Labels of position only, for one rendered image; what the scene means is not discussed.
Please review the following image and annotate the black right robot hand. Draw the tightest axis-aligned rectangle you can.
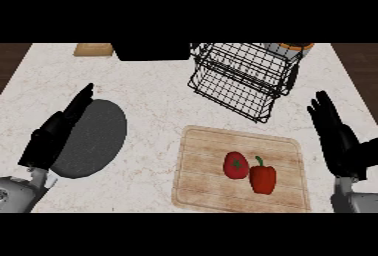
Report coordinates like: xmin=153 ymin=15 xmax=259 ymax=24
xmin=305 ymin=90 xmax=378 ymax=181

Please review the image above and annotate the dark grey round placemat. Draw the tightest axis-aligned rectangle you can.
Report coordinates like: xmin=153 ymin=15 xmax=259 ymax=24
xmin=50 ymin=99 xmax=128 ymax=179

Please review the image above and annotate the wooden cutting board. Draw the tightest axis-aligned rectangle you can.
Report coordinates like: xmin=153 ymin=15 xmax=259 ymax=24
xmin=169 ymin=125 xmax=312 ymax=214

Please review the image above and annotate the grey canister with orange band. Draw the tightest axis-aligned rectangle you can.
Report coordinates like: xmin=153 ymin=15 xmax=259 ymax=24
xmin=262 ymin=42 xmax=315 ymax=62

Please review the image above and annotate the red bell pepper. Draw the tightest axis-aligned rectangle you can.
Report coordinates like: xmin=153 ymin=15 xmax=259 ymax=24
xmin=247 ymin=155 xmax=277 ymax=196

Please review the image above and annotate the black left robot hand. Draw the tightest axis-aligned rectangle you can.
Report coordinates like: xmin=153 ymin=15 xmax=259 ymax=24
xmin=17 ymin=82 xmax=95 ymax=171

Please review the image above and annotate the black wire tiered basket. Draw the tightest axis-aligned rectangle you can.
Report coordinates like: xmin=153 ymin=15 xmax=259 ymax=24
xmin=185 ymin=42 xmax=302 ymax=124

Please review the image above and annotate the black box appliance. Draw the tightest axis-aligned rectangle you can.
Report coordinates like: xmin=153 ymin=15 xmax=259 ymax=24
xmin=110 ymin=42 xmax=191 ymax=62

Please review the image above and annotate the red tomato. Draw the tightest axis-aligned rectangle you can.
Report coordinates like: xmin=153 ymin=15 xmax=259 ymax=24
xmin=222 ymin=151 xmax=250 ymax=180

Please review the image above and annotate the tan wooden block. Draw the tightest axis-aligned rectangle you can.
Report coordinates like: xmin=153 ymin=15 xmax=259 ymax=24
xmin=72 ymin=43 xmax=114 ymax=57

